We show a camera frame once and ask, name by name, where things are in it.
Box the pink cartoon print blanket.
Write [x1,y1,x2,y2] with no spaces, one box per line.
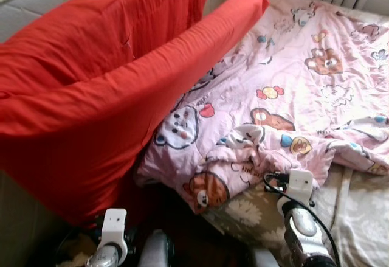
[135,0,389,214]

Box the grey right robot leg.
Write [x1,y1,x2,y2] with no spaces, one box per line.
[250,249,286,267]

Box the grey robot leg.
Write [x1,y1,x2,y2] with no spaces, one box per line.
[137,229,175,267]
[250,249,286,267]

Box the beige floral bed sheet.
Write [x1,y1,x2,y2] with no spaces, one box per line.
[204,161,389,267]

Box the grey left robot leg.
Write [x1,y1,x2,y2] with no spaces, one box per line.
[137,229,175,267]

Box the large red cushion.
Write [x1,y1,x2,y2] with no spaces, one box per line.
[0,0,269,225]
[0,0,210,97]

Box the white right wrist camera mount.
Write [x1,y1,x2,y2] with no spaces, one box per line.
[287,170,314,202]

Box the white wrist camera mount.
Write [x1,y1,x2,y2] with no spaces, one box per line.
[100,208,128,249]
[287,170,314,202]

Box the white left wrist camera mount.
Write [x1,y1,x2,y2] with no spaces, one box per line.
[100,208,128,249]

